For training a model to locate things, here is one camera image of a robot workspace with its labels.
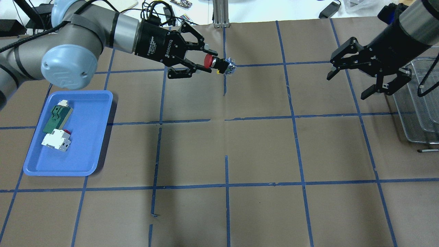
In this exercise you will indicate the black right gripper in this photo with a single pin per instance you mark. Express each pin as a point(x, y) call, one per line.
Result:
point(389, 48)

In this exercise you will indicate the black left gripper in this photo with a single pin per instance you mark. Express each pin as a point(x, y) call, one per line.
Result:
point(153, 43)

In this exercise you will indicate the red emergency stop button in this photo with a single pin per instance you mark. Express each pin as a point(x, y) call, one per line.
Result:
point(225, 66)

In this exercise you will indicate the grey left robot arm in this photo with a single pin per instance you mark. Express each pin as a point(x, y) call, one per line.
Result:
point(67, 55)

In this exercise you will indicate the black power adapter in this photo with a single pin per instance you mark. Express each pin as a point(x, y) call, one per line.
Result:
point(330, 9)

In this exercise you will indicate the blue plastic tray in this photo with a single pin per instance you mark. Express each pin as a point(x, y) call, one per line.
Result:
point(87, 125)

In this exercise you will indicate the green terminal block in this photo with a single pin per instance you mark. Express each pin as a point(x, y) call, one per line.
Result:
point(59, 115)

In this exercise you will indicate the white circuit breaker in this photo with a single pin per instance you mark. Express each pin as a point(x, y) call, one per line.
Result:
point(57, 139)

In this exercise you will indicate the aluminium frame post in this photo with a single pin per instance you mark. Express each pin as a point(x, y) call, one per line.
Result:
point(221, 14)

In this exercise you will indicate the wire mesh shelf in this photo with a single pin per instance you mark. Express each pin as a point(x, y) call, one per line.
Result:
point(418, 115)

